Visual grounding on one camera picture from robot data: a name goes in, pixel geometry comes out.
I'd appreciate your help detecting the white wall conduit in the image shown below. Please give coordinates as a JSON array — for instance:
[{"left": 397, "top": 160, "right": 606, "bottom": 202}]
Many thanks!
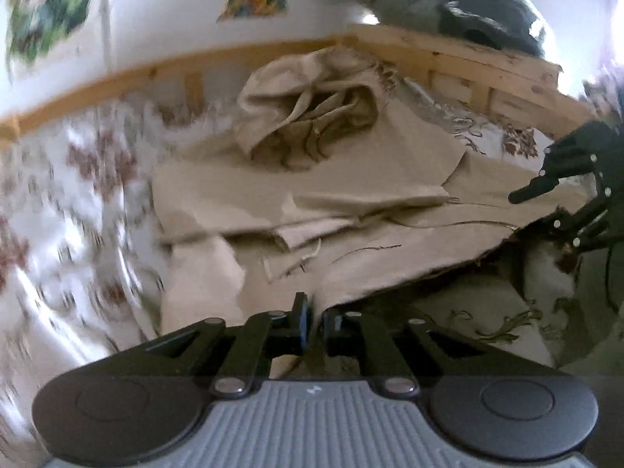
[{"left": 97, "top": 0, "right": 114, "bottom": 71}]

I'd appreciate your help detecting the plastic bag of clothes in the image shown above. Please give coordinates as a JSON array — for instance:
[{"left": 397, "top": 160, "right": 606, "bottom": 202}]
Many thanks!
[{"left": 341, "top": 0, "right": 548, "bottom": 57}]

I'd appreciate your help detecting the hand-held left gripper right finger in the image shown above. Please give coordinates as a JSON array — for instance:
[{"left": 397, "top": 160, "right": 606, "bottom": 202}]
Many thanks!
[{"left": 319, "top": 306, "right": 493, "bottom": 398}]

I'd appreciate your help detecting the beige large garment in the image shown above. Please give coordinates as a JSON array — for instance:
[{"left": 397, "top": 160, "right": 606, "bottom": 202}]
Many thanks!
[{"left": 141, "top": 49, "right": 593, "bottom": 347}]

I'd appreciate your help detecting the wooden bed frame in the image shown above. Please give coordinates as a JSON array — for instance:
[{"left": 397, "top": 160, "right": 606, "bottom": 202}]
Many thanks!
[{"left": 0, "top": 24, "right": 598, "bottom": 144}]

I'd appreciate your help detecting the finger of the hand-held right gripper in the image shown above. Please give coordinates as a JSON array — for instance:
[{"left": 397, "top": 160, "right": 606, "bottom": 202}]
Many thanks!
[
  {"left": 508, "top": 121, "right": 622, "bottom": 204},
  {"left": 517, "top": 197, "right": 612, "bottom": 255}
]

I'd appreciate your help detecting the cartoon figure green wall poster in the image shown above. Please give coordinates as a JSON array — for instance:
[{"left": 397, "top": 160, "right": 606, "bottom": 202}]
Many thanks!
[{"left": 6, "top": 0, "right": 94, "bottom": 68}]

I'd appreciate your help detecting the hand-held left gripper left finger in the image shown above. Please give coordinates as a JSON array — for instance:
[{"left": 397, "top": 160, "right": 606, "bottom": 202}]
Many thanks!
[{"left": 119, "top": 292, "right": 313, "bottom": 398}]

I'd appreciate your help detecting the floral white bed cover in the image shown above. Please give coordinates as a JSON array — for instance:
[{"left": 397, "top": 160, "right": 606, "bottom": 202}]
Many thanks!
[{"left": 0, "top": 53, "right": 605, "bottom": 454}]

